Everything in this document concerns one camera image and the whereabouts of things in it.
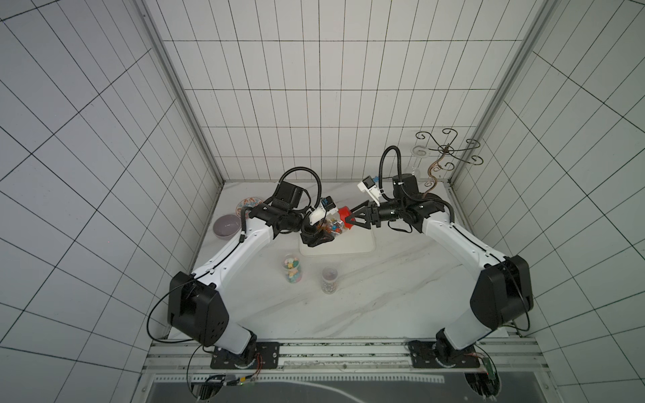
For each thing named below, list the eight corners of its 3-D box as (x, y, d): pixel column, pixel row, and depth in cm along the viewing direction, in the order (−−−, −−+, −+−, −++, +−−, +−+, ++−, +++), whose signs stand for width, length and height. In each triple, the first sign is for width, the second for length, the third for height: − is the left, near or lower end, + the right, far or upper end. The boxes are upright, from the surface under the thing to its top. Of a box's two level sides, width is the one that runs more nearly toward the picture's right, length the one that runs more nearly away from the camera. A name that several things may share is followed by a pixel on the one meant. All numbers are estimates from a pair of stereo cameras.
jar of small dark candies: (321, 294, 87) (321, 281, 78) (321, 280, 90) (321, 266, 81) (336, 294, 87) (338, 281, 78) (336, 280, 90) (337, 266, 81)
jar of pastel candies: (285, 283, 90) (281, 271, 82) (287, 266, 94) (284, 253, 86) (301, 283, 90) (299, 271, 82) (302, 266, 94) (300, 253, 86)
